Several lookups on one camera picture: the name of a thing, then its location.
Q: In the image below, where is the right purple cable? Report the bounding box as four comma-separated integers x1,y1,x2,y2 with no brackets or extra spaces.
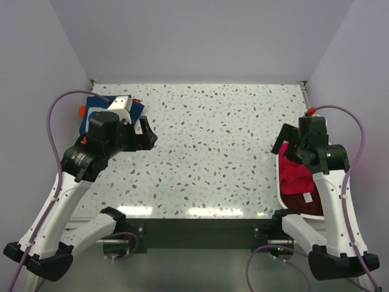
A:
246,105,382,292

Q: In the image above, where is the dark red t shirt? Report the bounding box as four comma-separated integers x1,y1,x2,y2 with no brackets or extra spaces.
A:
280,186,323,216

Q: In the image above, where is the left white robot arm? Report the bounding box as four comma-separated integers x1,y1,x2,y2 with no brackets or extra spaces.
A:
3,111,157,282

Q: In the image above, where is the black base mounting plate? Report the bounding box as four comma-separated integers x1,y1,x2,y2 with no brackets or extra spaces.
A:
98,216,297,255

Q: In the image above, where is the pink t shirt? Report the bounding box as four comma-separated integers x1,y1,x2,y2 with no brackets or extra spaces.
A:
278,142,315,195

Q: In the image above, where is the folded blue t shirt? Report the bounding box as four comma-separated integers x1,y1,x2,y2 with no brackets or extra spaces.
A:
79,96,146,134

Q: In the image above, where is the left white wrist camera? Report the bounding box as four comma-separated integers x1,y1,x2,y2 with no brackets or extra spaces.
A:
107,96,133,125

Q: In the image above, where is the folded orange t shirt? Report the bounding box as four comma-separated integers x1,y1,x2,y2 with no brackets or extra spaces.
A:
77,97,143,144

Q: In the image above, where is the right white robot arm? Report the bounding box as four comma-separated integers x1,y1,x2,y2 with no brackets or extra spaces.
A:
270,116,380,280

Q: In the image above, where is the white laundry basket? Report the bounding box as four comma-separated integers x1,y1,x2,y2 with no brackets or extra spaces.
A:
275,117,329,221

